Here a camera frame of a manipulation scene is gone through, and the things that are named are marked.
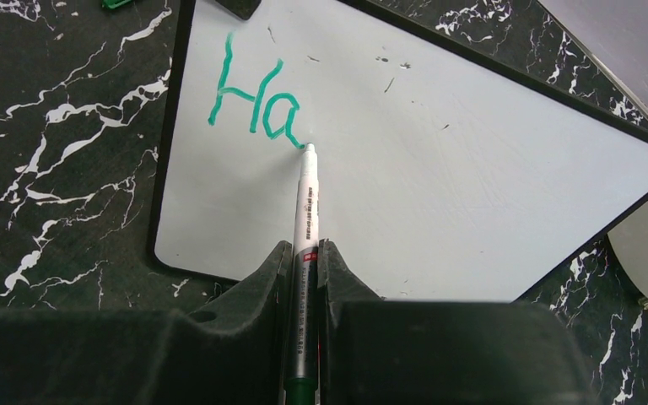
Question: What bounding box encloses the white whiteboard black frame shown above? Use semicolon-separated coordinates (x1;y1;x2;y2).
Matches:
151;1;648;301

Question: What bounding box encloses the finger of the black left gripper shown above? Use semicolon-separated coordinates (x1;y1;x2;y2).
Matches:
216;0;262;20

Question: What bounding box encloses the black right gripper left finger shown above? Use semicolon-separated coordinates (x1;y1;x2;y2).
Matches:
0;241;293;404

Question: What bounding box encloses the white marker pen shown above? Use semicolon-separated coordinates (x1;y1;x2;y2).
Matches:
283;143;319;404

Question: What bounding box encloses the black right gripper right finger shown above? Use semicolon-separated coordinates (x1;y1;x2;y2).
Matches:
318;240;597;404

